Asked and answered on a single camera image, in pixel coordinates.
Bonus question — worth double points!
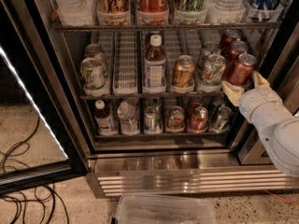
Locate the white green soda can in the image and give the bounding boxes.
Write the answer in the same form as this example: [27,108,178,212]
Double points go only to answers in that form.
[197,42,221,67]
[200,53,226,86]

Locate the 7up can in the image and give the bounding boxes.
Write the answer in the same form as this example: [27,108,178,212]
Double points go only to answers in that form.
[80,58,106,91]
[84,43,107,77]

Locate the empty white shelf tray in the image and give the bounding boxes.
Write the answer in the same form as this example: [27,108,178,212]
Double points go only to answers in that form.
[113,32,138,95]

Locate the front 7up can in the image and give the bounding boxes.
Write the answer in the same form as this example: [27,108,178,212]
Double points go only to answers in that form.
[80,58,106,91]

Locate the stainless steel fridge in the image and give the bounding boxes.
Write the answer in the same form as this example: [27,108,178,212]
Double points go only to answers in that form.
[47,0,298,198]

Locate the lower shelf gold can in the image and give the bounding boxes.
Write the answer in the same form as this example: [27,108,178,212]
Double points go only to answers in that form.
[167,106,185,132]

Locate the gold soda can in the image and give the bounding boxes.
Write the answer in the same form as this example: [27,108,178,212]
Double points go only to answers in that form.
[172,54,195,88]

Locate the black floor cables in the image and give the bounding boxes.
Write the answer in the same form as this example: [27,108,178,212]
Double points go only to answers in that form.
[0,115,70,224]

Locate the rear 7up can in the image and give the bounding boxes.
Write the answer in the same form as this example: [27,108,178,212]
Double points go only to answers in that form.
[84,43,107,77]

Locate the rear white green soda can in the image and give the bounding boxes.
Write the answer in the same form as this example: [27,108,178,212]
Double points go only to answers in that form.
[197,42,221,67]

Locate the lower shelf silver can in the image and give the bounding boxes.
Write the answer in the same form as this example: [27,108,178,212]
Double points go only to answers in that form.
[144,106,162,134]

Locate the lower shelf tea bottle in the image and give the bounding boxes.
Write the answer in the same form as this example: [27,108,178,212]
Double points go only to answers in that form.
[94,100,118,136]

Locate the front white green soda can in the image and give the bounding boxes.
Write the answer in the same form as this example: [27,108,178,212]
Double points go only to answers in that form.
[200,53,226,86]

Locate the top shelf water bottle left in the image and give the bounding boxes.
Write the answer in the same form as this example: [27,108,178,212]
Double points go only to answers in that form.
[55,0,95,26]

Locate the orange cable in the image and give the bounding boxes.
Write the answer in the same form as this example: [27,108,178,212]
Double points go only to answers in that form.
[264,189,299,207]

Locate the clear plastic bin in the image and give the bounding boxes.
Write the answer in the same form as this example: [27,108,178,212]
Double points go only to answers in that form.
[113,194,217,224]

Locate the open fridge glass door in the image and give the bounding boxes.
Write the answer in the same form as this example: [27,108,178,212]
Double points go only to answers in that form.
[0,0,88,196]

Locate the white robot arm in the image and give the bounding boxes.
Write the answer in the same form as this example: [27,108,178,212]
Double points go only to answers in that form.
[221,71,299,177]

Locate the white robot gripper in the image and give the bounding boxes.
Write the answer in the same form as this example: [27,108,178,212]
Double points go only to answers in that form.
[221,71,293,140]

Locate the lower shelf water bottle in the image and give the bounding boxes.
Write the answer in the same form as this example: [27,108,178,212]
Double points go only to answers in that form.
[117,101,139,135]

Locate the brown tea bottle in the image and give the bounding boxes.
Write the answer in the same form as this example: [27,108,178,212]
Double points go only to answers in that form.
[144,35,166,89]
[144,31,161,48]

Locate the rear brown tea bottle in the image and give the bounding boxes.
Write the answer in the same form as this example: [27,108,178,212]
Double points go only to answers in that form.
[144,31,161,48]

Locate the lower shelf green can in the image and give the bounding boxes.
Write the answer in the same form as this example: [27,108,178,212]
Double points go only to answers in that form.
[210,106,232,133]

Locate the front brown tea bottle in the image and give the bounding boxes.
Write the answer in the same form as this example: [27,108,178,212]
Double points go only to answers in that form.
[144,35,166,89]

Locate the lower shelf red can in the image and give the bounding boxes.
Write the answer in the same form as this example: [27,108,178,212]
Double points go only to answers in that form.
[189,106,208,133]

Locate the red coke can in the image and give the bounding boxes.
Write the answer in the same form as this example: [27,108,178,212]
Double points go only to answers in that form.
[227,53,256,86]
[225,40,249,68]
[220,30,241,49]

